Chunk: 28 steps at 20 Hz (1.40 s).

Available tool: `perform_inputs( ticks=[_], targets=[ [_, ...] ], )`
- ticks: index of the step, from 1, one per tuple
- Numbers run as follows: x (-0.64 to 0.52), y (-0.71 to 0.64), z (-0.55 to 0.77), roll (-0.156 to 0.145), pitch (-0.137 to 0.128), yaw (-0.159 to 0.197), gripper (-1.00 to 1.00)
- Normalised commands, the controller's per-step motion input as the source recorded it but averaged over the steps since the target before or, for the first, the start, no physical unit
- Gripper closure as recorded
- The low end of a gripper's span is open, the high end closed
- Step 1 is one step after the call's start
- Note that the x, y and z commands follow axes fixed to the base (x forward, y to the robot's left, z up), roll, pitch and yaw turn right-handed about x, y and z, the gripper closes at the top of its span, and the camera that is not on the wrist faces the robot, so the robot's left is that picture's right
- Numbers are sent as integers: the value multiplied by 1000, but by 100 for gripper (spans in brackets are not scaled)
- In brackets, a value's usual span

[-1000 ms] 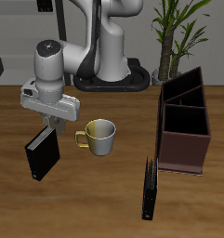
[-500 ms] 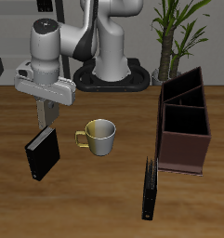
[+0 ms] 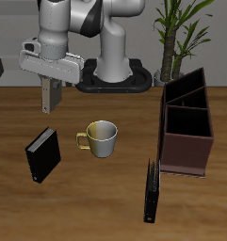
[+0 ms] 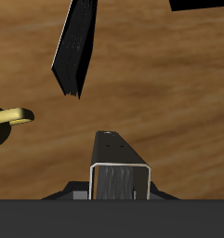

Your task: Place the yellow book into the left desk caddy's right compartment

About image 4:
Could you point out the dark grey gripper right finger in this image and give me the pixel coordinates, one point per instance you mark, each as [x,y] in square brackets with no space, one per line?
[158,193]

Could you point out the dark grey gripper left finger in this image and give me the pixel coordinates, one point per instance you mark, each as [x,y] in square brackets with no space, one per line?
[76,192]

